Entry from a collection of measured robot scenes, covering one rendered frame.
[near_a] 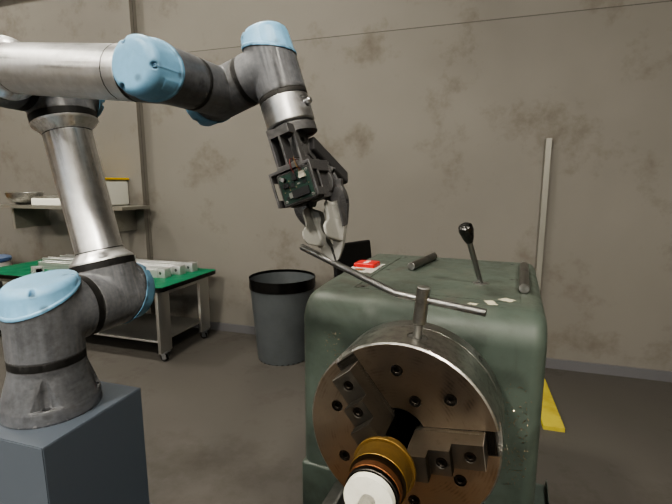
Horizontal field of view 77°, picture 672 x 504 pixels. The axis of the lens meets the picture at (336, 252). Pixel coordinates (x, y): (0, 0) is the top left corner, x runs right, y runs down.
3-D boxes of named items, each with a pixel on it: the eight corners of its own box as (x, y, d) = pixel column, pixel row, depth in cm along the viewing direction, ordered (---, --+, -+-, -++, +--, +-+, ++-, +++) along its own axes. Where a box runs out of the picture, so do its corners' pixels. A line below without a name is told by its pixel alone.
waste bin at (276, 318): (324, 346, 390) (324, 271, 378) (301, 373, 335) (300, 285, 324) (269, 340, 406) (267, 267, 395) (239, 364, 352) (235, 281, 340)
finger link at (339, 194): (325, 231, 66) (309, 178, 65) (329, 230, 67) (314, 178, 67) (351, 223, 64) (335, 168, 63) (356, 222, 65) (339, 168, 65)
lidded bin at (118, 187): (131, 205, 434) (129, 177, 430) (99, 207, 396) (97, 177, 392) (94, 204, 448) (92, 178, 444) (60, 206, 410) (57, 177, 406)
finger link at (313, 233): (305, 270, 63) (287, 211, 63) (322, 263, 69) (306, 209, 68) (323, 265, 62) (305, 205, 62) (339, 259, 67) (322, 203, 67)
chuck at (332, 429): (324, 455, 86) (340, 308, 79) (486, 516, 74) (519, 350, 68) (304, 483, 77) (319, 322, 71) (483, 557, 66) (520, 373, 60)
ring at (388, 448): (361, 419, 65) (338, 454, 57) (421, 433, 61) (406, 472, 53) (360, 474, 66) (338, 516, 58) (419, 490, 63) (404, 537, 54)
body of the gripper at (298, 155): (278, 214, 62) (254, 134, 61) (305, 210, 70) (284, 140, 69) (322, 198, 58) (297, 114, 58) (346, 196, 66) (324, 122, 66)
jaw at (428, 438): (419, 413, 70) (495, 418, 65) (423, 441, 70) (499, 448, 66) (403, 451, 60) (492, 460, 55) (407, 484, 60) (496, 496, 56)
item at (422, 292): (423, 352, 71) (432, 286, 68) (419, 357, 69) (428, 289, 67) (410, 349, 72) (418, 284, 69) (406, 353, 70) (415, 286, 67)
